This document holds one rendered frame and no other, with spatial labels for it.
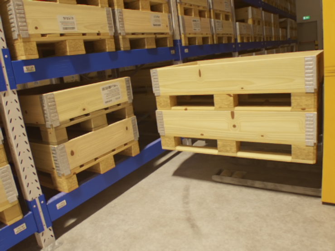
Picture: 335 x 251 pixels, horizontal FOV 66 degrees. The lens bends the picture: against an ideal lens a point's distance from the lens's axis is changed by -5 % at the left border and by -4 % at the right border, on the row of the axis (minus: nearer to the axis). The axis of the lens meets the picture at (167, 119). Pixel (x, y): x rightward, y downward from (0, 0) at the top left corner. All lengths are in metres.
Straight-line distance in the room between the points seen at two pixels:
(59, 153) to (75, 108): 0.32
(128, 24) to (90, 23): 0.42
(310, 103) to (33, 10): 1.75
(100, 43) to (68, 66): 0.41
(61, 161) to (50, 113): 0.33
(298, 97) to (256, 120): 0.31
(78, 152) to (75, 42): 0.76
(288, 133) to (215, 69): 0.64
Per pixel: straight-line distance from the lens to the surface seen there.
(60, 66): 1.90
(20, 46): 1.76
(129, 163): 2.37
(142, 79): 3.57
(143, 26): 2.57
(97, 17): 2.16
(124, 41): 2.34
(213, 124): 2.01
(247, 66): 1.84
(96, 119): 2.05
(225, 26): 4.35
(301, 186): 2.16
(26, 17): 1.81
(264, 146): 2.05
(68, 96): 1.90
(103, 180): 2.18
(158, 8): 2.93
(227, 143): 2.01
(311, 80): 1.77
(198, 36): 3.49
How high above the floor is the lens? 1.08
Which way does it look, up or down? 13 degrees down
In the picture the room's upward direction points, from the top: 7 degrees counter-clockwise
